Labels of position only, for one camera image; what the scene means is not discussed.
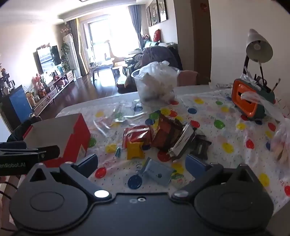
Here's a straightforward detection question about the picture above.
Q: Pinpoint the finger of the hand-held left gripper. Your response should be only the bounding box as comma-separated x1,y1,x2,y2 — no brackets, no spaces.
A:
0,141,27,150
0,146,60,162

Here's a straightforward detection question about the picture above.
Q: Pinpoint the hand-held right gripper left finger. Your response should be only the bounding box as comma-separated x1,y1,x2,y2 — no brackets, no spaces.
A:
24,154,112,201

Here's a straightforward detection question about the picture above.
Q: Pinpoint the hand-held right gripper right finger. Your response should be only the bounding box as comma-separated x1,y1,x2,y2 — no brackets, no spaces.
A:
172,154,264,201

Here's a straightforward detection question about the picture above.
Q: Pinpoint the black wrapper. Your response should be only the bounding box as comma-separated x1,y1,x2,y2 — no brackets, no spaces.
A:
190,135,212,159

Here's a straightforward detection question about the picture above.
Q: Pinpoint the red cardboard box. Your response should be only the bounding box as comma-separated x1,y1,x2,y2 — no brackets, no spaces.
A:
23,113,91,168

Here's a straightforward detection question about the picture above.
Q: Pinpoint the silver wrapper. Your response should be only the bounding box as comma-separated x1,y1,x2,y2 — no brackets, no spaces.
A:
169,124,196,159

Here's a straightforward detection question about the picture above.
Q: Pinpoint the light blue snack packet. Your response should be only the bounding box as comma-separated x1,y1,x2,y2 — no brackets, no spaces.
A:
142,158,177,185

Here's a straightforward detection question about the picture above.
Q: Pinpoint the brown snack packet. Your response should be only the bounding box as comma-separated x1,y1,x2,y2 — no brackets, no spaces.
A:
151,113,188,152

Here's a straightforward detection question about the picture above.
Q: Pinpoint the yellow snack packet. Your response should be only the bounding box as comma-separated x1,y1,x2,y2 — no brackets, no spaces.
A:
126,141,145,160

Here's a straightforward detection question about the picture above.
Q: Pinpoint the red snack packet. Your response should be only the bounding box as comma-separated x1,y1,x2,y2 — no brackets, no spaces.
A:
122,125,153,148

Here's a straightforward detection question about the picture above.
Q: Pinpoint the dark chair with jacket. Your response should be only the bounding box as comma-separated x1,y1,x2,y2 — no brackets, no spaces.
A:
7,116,42,143

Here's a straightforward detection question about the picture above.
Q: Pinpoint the blue cabinet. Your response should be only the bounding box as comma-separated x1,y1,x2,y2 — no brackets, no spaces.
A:
0,85,34,131

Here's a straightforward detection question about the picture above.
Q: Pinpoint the clear plastic film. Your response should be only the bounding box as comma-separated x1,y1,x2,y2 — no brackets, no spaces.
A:
92,101,148,139

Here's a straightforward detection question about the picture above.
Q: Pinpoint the coffee machine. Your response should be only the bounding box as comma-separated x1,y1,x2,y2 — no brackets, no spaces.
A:
0,74,17,96

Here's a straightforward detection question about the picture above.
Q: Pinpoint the wooden TV cabinet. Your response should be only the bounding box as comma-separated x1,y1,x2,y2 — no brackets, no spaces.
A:
32,69,75,115

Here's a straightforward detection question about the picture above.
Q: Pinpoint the pink plush toy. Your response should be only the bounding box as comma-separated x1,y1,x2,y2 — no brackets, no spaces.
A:
32,74,46,90

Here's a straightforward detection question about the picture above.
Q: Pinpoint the clear plastic bag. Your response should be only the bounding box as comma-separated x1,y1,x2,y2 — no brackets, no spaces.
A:
270,118,290,164

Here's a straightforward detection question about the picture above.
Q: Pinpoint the pink chair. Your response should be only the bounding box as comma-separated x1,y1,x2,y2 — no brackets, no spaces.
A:
178,70,210,87

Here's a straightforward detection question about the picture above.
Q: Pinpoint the thin clear bag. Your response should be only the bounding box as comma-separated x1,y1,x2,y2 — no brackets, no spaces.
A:
240,91,283,117

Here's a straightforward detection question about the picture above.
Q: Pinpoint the orange green desktop box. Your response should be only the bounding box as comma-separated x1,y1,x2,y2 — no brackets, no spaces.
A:
231,78,276,121

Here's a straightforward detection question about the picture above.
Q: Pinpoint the television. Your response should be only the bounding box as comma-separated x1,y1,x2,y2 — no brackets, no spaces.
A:
37,45,61,73

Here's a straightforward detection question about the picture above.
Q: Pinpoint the white plastic bag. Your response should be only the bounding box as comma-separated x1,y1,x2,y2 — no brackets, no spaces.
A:
137,61,177,103

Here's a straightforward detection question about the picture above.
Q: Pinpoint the potted green plant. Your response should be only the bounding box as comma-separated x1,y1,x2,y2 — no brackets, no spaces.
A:
61,42,71,71

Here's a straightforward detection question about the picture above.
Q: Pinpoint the wooden coffee table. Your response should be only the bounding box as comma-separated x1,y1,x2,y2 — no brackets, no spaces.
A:
89,64,114,84

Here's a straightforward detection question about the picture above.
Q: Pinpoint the clear plastic container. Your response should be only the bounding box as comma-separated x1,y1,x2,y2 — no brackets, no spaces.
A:
131,66,180,106

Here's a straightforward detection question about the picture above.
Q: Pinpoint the white floor air conditioner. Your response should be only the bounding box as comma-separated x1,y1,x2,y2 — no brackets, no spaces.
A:
63,34,78,78

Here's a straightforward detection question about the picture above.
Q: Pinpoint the dark sofa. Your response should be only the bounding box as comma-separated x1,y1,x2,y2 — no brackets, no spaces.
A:
126,41,183,93

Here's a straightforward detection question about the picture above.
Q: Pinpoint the grey yellow curtain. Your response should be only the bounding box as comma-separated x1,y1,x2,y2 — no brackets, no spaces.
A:
68,18,88,76

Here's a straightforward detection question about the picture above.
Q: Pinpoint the thin paintbrush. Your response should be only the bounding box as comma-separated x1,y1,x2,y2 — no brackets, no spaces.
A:
271,78,281,92

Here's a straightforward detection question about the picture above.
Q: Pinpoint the grey purple clothes pile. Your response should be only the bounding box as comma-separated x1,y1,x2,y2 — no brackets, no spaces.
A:
142,46,179,68

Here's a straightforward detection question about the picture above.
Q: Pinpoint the brown door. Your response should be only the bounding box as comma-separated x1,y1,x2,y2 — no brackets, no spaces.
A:
190,0,211,84

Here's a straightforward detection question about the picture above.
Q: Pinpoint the grey desk lamp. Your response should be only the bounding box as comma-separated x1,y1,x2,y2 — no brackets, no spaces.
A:
242,29,273,76

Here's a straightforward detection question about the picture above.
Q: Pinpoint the blue grey curtain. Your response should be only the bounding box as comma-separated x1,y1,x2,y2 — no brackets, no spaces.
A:
128,5,144,49

